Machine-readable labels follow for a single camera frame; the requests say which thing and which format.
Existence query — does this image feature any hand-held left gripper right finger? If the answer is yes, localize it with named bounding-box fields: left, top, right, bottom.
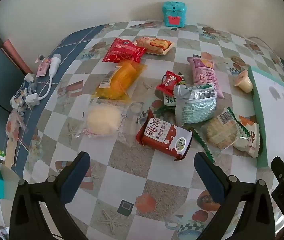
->
left=194, top=151, right=276, bottom=240

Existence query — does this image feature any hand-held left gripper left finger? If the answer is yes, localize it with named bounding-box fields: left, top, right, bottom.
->
left=9, top=151, right=92, bottom=240

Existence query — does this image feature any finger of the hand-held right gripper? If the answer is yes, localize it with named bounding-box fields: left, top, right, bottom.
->
left=271, top=156, right=284, bottom=183

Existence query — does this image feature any rice cracker packet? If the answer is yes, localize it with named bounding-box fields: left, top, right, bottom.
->
left=191, top=107, right=260, bottom=164

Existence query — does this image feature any white tray with teal rim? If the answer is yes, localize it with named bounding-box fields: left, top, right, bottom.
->
left=248, top=65, right=284, bottom=169

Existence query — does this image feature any red milk biscuit packet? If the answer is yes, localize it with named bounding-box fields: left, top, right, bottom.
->
left=136, top=109, right=193, bottom=161

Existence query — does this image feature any silver green snack packet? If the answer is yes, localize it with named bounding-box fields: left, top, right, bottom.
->
left=174, top=83, right=217, bottom=124

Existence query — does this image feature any pink snack packet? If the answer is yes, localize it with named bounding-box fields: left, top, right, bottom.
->
left=186, top=56, right=225, bottom=98

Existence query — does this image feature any yellow cake packet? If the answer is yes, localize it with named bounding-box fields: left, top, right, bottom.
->
left=91, top=60, right=148, bottom=100

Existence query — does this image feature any red snack packet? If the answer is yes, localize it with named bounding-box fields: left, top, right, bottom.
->
left=102, top=37, right=147, bottom=64

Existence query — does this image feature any orange pastry packet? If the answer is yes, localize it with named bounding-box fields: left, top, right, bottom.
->
left=134, top=36, right=174, bottom=56

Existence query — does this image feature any checkered printed tablecloth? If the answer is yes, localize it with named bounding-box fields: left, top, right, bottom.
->
left=6, top=20, right=284, bottom=240

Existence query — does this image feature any clear packet with round bun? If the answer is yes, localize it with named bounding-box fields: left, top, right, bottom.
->
left=81, top=101, right=142, bottom=145

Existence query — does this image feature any clear plastic wrapper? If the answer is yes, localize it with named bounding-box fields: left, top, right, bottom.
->
left=6, top=111, right=26, bottom=140

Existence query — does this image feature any green white snack packet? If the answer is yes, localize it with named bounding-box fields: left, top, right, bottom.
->
left=156, top=90, right=180, bottom=114

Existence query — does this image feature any jelly cup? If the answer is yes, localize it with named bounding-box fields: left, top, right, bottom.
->
left=233, top=70, right=253, bottom=93

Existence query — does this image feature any crumpled white wrapper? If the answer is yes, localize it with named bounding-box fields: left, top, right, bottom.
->
left=10, top=74, right=38, bottom=113

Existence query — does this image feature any small red candy packet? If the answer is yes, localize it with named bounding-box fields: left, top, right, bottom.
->
left=156, top=70, right=183, bottom=97

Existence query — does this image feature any small pink packet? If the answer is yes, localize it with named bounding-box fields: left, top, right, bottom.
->
left=35, top=55, right=52, bottom=77

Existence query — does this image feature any teal tin box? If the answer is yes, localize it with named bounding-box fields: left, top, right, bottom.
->
left=162, top=1, right=187, bottom=27

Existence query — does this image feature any white charger cable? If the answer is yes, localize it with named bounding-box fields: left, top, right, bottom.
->
left=25, top=53, right=62, bottom=105

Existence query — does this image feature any thin white cable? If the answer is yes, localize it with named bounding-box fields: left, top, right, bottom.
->
left=248, top=36, right=284, bottom=75

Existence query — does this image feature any brown wooden post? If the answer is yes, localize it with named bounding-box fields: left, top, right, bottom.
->
left=3, top=39, right=33, bottom=74

